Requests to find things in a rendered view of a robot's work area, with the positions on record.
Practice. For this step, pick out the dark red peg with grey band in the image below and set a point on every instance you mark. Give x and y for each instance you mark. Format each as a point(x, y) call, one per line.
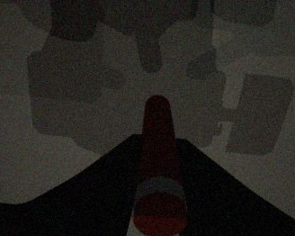
point(160, 207)

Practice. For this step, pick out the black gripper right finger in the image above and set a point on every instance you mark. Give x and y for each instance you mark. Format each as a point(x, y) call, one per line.
point(220, 205)

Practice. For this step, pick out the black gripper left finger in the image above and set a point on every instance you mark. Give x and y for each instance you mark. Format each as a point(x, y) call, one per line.
point(95, 202)

